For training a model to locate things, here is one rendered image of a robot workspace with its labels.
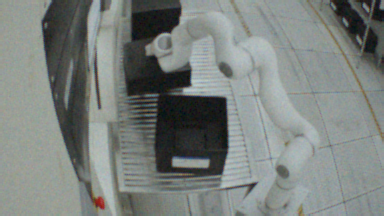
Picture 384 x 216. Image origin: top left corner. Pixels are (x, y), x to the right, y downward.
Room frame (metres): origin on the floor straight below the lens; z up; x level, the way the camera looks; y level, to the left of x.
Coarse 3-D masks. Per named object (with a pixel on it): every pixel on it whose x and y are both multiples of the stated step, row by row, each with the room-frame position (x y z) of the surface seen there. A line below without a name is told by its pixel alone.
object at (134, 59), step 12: (132, 48) 1.53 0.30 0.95; (144, 48) 1.52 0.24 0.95; (132, 60) 1.43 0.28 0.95; (144, 60) 1.43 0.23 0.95; (156, 60) 1.43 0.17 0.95; (132, 72) 1.35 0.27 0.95; (144, 72) 1.35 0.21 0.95; (156, 72) 1.35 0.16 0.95; (168, 72) 1.36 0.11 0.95; (180, 72) 1.37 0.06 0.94; (132, 84) 1.31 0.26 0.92; (144, 84) 1.32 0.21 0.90; (156, 84) 1.34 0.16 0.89; (168, 84) 1.36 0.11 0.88; (180, 84) 1.37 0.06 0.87; (132, 96) 1.30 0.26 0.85
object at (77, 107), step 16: (48, 0) 0.41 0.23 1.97; (80, 48) 0.67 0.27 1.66; (80, 64) 0.65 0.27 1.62; (80, 80) 0.63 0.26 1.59; (80, 96) 0.60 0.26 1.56; (80, 112) 0.57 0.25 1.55; (80, 128) 0.53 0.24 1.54; (80, 144) 0.48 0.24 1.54; (80, 160) 0.44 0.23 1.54; (96, 208) 0.41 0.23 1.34
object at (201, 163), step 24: (168, 96) 1.24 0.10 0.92; (192, 96) 1.25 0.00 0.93; (216, 96) 1.25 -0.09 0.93; (168, 120) 1.24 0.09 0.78; (192, 120) 1.25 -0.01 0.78; (216, 120) 1.25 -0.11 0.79; (168, 144) 1.12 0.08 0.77; (192, 144) 1.13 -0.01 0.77; (216, 144) 1.14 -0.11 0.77; (168, 168) 0.97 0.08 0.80; (192, 168) 0.98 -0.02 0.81; (216, 168) 0.98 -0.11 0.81
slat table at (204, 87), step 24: (120, 24) 2.02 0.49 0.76; (120, 48) 1.76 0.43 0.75; (120, 72) 1.55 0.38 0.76; (192, 72) 1.57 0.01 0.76; (216, 72) 1.58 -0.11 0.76; (120, 96) 1.38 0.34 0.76; (120, 120) 1.23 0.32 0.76; (144, 120) 1.25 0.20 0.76; (240, 120) 1.29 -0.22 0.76; (120, 144) 1.09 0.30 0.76; (144, 144) 1.11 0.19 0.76; (240, 144) 1.15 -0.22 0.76; (120, 168) 0.96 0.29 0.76; (144, 168) 0.98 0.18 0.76; (120, 192) 0.83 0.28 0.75; (144, 192) 0.85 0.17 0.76; (168, 192) 0.87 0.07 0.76; (192, 192) 0.89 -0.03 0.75
